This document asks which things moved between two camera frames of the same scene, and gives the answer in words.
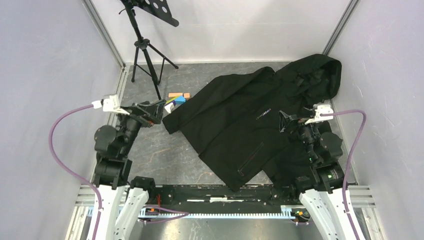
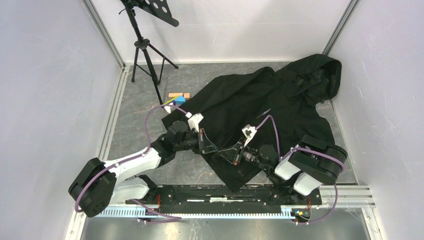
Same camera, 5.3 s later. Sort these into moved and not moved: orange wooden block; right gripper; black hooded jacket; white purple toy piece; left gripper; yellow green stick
Moved: right gripper; left gripper
Not moved: black hooded jacket; orange wooden block; yellow green stick; white purple toy piece
